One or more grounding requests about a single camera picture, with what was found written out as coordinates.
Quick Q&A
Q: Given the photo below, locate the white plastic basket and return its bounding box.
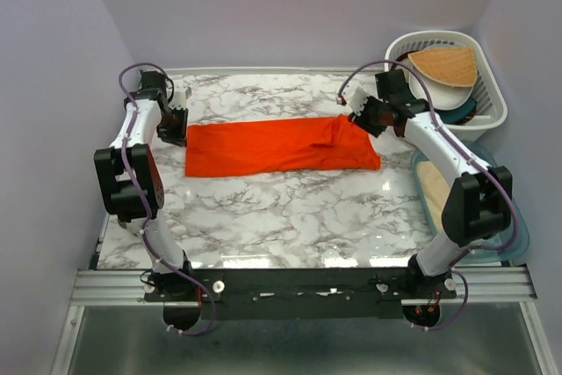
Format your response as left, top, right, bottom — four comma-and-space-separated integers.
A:
385, 30, 508, 141

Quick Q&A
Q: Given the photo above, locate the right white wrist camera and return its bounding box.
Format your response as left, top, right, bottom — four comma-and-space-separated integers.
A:
336, 87, 371, 117

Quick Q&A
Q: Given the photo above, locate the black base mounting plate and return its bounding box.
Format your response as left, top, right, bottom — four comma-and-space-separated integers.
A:
140, 267, 457, 335

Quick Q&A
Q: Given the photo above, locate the teal bowl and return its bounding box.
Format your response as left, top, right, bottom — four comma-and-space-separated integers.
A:
436, 97, 477, 126

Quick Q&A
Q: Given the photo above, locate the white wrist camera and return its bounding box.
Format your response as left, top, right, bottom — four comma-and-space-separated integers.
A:
336, 87, 371, 117
169, 87, 192, 110

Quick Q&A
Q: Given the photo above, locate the beige folded cloth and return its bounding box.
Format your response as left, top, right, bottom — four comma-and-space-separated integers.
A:
415, 161, 450, 233

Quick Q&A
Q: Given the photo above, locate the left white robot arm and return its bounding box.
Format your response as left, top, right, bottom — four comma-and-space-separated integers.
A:
93, 62, 195, 300

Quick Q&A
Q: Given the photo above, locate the white plate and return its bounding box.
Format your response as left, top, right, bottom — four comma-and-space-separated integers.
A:
408, 73, 472, 111

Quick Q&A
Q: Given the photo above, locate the aluminium rail frame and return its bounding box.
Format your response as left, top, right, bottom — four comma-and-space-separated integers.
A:
52, 265, 558, 374

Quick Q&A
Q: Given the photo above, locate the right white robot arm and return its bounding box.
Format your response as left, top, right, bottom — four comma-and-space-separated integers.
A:
337, 63, 520, 298

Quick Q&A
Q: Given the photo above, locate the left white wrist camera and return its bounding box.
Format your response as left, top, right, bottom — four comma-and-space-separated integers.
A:
169, 87, 192, 110

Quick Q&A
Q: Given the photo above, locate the orange t shirt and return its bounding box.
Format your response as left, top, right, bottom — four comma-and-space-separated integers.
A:
185, 115, 381, 177

